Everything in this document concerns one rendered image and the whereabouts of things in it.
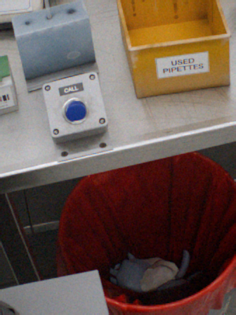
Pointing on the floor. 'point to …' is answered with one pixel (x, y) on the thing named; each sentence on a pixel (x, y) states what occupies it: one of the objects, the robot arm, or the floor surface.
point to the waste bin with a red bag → (154, 229)
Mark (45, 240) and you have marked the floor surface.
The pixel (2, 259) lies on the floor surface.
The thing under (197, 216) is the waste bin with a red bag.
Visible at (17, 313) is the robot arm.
